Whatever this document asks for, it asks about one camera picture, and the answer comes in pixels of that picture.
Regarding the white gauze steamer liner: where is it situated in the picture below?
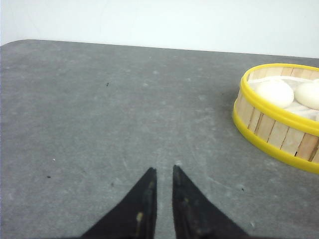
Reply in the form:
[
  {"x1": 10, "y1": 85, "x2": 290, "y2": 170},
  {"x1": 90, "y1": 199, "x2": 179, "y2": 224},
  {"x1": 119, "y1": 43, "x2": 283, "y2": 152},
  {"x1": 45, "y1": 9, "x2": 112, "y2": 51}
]
[{"x1": 248, "y1": 76, "x2": 319, "y2": 121}]

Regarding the white bun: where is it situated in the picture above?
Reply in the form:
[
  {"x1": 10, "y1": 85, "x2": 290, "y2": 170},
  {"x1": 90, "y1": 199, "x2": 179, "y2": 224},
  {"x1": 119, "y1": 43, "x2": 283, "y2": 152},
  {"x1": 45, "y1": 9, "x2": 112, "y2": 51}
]
[
  {"x1": 295, "y1": 79, "x2": 319, "y2": 110},
  {"x1": 256, "y1": 80, "x2": 294, "y2": 108}
]

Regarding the bamboo steamer basket with buns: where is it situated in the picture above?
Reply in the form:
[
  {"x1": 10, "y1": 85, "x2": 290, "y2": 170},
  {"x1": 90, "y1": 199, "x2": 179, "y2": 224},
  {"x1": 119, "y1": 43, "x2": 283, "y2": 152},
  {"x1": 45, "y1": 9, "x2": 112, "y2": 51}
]
[{"x1": 232, "y1": 63, "x2": 319, "y2": 174}]

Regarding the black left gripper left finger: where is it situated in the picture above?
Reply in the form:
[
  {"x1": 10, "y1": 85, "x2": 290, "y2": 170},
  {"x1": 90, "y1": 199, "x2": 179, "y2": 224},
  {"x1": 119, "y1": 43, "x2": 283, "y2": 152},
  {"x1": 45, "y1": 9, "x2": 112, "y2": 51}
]
[{"x1": 81, "y1": 167, "x2": 157, "y2": 239}]

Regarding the white bun left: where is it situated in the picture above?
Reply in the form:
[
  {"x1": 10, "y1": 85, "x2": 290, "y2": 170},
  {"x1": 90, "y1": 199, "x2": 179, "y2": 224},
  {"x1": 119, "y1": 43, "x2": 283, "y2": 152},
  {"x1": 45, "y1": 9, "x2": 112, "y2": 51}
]
[{"x1": 256, "y1": 80, "x2": 294, "y2": 108}]

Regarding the white bun right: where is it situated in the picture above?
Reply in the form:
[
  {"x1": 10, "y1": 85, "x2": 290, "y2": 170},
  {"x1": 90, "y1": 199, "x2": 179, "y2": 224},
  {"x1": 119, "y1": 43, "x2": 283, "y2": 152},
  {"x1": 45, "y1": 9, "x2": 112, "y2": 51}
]
[{"x1": 295, "y1": 79, "x2": 319, "y2": 110}]

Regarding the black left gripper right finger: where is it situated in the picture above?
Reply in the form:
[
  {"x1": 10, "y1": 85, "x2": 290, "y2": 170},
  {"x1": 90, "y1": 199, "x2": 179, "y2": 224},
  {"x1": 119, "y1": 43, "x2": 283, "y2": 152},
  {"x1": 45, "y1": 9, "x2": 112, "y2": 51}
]
[{"x1": 172, "y1": 165, "x2": 249, "y2": 239}]

